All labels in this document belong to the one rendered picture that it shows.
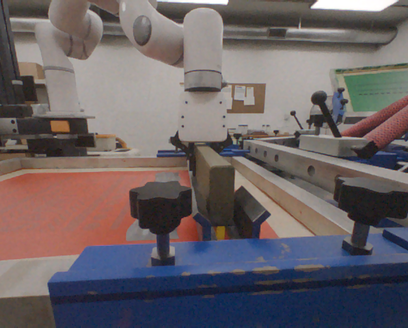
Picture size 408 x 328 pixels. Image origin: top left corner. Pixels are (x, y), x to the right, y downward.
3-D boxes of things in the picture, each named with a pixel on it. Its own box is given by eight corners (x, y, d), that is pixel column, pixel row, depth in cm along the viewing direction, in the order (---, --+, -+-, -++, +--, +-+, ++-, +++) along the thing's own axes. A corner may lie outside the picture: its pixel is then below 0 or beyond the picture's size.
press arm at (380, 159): (320, 177, 41) (323, 154, 40) (302, 170, 47) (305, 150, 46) (394, 176, 43) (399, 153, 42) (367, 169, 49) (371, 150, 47)
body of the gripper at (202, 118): (223, 89, 42) (222, 140, 45) (177, 88, 42) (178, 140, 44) (232, 82, 35) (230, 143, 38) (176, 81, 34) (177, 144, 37)
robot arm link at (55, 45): (37, 71, 70) (28, 21, 67) (75, 78, 81) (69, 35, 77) (47, 67, 65) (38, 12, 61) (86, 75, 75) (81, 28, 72)
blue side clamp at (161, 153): (157, 171, 67) (156, 151, 66) (158, 168, 72) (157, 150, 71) (240, 170, 70) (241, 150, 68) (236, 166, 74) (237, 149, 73)
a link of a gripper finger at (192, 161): (194, 143, 42) (194, 172, 44) (180, 143, 42) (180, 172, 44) (196, 144, 39) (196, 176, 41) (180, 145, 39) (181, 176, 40)
